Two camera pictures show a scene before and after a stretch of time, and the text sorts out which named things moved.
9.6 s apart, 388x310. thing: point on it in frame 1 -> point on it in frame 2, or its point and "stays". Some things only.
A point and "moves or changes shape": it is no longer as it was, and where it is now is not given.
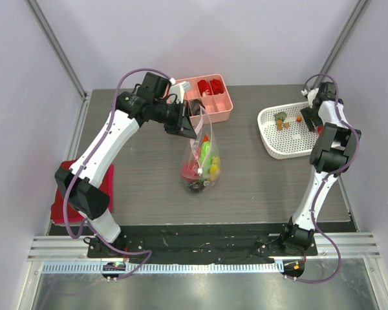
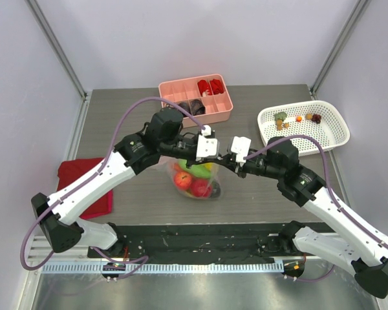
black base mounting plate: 187,243 stays
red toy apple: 189,170 -> 201,187
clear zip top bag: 201,166 moves or changes shape
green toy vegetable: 206,154 moves or changes shape
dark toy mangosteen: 196,186 -> 216,189
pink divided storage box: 211,92 stays
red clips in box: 216,87 stays
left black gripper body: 175,115 -> 182,148
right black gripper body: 311,117 -> 240,167
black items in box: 195,105 stays
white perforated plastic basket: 284,132 stays
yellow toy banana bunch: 214,169 -> 209,165
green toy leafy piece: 280,115 stays
